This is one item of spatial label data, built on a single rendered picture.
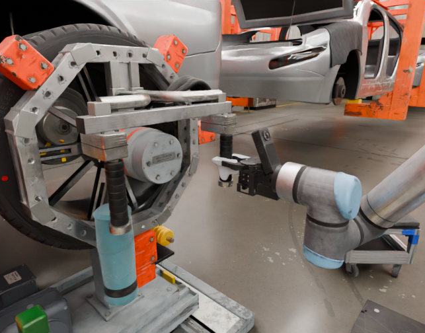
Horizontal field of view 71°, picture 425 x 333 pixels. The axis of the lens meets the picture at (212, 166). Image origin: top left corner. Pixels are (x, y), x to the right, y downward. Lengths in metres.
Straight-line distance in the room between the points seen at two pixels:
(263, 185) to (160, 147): 0.27
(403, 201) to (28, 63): 0.82
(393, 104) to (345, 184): 3.55
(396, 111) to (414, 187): 3.48
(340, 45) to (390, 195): 2.87
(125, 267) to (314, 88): 2.84
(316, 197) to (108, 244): 0.49
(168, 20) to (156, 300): 1.21
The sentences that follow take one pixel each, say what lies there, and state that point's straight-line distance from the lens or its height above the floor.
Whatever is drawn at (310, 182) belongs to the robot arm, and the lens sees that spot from 0.66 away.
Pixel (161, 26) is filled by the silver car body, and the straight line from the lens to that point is 1.51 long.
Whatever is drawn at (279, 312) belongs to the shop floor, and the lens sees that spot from 1.55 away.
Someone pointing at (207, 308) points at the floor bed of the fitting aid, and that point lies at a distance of 1.42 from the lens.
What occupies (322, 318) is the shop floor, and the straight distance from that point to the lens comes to 1.58.
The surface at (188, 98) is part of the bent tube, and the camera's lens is 0.73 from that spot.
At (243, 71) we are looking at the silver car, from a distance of 3.43.
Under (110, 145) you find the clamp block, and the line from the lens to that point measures 0.57.
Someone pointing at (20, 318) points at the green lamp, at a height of 0.66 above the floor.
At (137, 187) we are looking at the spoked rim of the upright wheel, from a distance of 1.13.
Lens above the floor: 1.05
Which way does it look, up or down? 18 degrees down
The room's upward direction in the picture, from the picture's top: straight up
